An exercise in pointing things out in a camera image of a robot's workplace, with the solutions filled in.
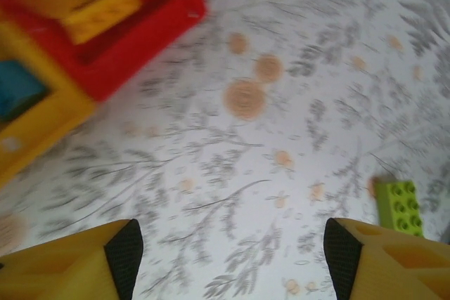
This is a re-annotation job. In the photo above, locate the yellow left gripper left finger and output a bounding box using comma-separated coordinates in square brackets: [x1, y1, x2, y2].
[0, 219, 144, 300]

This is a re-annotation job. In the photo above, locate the yellow plastic bin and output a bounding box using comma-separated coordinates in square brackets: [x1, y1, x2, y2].
[0, 20, 96, 185]

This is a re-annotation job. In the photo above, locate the orange long lego brick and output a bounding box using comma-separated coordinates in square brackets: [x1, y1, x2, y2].
[65, 0, 141, 45]

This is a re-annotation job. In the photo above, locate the green lego brick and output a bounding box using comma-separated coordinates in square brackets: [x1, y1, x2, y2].
[372, 179, 425, 239]

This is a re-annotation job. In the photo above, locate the floral table cover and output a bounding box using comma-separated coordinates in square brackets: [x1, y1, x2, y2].
[0, 0, 450, 300]

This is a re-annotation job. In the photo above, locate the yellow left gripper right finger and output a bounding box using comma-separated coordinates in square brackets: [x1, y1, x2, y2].
[323, 217, 450, 300]

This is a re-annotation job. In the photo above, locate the blue lego brick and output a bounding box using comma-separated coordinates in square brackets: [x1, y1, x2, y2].
[0, 60, 51, 122]

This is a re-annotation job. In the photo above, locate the red plastic bin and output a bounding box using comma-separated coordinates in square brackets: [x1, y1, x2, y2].
[0, 0, 207, 103]

